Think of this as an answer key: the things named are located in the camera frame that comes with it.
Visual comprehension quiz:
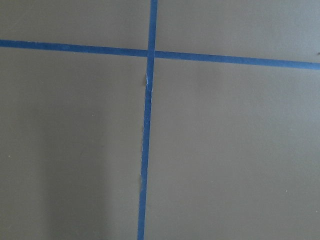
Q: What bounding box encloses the brown paper table mat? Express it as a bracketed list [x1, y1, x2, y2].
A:
[0, 0, 320, 240]

